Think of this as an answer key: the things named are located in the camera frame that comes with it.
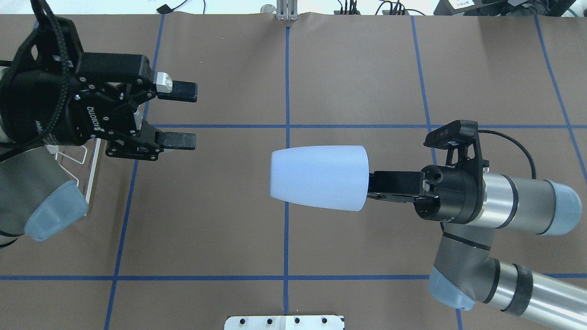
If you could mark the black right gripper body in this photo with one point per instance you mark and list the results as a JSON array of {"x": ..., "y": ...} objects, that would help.
[{"x": 454, "y": 192}]

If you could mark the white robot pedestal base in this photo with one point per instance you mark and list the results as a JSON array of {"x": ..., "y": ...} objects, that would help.
[{"x": 285, "y": 322}]

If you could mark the aluminium frame post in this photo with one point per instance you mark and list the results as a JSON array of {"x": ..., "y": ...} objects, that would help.
[{"x": 286, "y": 10}]

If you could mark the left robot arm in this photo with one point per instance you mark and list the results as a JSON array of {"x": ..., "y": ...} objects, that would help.
[{"x": 38, "y": 198}]

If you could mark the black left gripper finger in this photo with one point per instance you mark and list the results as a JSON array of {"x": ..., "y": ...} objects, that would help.
[
  {"x": 179, "y": 91},
  {"x": 174, "y": 141}
]

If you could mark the small black device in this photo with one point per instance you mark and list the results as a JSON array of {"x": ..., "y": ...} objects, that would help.
[{"x": 164, "y": 9}]

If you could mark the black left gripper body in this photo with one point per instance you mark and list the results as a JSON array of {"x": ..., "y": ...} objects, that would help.
[{"x": 39, "y": 107}]

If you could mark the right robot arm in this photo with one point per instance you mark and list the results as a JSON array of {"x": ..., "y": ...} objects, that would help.
[{"x": 490, "y": 224}]

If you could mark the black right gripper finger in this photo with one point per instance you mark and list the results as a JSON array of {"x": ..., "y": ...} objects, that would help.
[
  {"x": 396, "y": 198},
  {"x": 396, "y": 182}
]

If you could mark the light blue plastic cup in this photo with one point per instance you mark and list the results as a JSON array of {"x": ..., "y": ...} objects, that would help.
[{"x": 328, "y": 177}]

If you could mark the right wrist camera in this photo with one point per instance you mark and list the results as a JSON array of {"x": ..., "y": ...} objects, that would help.
[{"x": 461, "y": 141}]

